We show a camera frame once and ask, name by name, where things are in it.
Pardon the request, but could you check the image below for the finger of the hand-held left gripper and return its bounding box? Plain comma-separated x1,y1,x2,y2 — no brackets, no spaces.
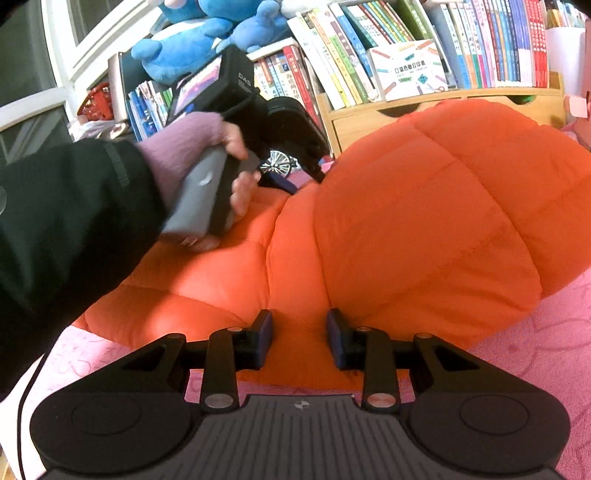
299,151,329,184
262,172,297,195

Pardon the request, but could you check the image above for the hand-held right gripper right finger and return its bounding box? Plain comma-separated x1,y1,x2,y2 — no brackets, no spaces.
326,308,479,413

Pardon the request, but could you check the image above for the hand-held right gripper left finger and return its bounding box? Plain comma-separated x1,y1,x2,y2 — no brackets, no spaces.
121,309,274,412

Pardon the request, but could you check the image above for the orange down jacket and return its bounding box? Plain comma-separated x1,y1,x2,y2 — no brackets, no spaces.
71,98,591,393

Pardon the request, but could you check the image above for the person's left forearm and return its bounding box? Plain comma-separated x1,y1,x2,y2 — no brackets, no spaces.
0,112,228,398

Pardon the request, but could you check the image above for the person's left hand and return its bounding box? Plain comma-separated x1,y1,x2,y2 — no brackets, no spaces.
182,122,262,253

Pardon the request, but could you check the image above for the toy car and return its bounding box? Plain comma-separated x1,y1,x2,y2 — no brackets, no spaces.
257,150,302,180

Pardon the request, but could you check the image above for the row of leaning books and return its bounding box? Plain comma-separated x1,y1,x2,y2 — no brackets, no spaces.
126,45,326,141

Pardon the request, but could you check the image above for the wooden desktop drawer shelf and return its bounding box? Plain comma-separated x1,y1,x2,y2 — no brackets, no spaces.
316,71,568,157

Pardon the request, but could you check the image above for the white colourful printed box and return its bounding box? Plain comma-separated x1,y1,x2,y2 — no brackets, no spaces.
367,39,450,102

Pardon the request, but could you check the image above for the red basket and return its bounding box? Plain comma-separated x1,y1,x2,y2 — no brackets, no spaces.
76,82,112,121

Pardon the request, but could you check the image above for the pink bed sheet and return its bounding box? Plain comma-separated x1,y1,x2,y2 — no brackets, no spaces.
9,159,591,480

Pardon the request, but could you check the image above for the row of upright books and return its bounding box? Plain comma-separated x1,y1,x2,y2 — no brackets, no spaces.
286,0,551,110

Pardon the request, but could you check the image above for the white garment with black trim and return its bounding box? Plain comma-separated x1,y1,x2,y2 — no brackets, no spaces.
0,348,63,480

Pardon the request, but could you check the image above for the pink toy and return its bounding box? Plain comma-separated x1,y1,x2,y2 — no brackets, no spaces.
561,91,591,151

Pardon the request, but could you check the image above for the white container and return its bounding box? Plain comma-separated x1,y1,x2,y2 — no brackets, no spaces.
546,27,588,95

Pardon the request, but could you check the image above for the white window frame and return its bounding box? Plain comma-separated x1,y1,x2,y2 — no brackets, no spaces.
41,0,178,95

